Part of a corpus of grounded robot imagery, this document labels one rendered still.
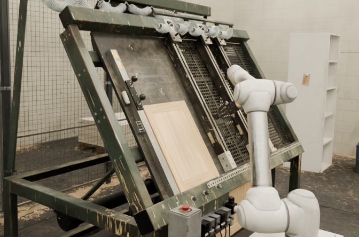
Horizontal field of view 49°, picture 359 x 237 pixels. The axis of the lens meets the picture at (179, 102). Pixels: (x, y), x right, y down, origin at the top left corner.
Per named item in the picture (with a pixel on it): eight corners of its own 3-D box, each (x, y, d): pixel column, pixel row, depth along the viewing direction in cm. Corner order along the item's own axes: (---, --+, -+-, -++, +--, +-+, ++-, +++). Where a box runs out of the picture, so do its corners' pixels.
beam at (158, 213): (141, 237, 203) (155, 231, 197) (132, 214, 206) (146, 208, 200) (295, 156, 380) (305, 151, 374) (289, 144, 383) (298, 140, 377)
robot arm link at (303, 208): (325, 241, 188) (328, 196, 185) (288, 242, 185) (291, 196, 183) (309, 226, 204) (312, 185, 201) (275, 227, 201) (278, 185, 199)
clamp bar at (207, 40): (251, 160, 305) (277, 148, 292) (187, 30, 331) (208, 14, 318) (257, 158, 313) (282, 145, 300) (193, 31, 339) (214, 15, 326)
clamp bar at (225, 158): (223, 173, 271) (251, 159, 258) (154, 26, 297) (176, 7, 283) (231, 170, 279) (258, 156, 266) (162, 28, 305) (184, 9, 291)
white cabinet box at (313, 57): (320, 173, 585) (329, 32, 562) (282, 166, 619) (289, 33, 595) (331, 164, 635) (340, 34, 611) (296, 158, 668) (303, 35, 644)
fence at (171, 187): (169, 197, 223) (174, 195, 220) (106, 53, 243) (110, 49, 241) (174, 195, 227) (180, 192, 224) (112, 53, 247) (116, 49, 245)
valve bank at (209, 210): (204, 263, 212) (205, 221, 209) (182, 255, 220) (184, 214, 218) (247, 231, 252) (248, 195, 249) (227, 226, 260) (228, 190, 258)
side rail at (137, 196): (132, 214, 206) (146, 207, 200) (58, 35, 230) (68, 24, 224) (140, 211, 211) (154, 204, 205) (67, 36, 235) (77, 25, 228)
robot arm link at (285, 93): (288, 81, 218) (265, 81, 216) (303, 79, 200) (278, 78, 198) (288, 105, 218) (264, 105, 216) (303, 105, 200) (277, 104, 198)
